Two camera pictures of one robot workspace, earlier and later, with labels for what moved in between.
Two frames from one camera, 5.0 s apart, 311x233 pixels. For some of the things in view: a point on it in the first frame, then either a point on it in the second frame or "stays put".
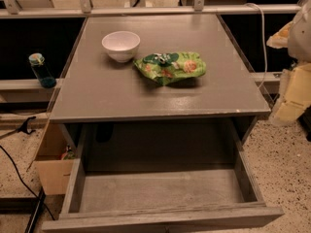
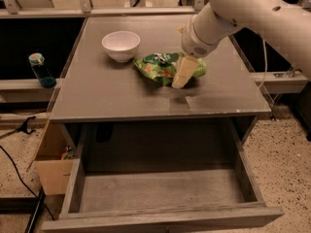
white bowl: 121,46 stays put
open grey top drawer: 162,177 stays put
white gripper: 301,38 -> 194,43
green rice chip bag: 164,68 stays put
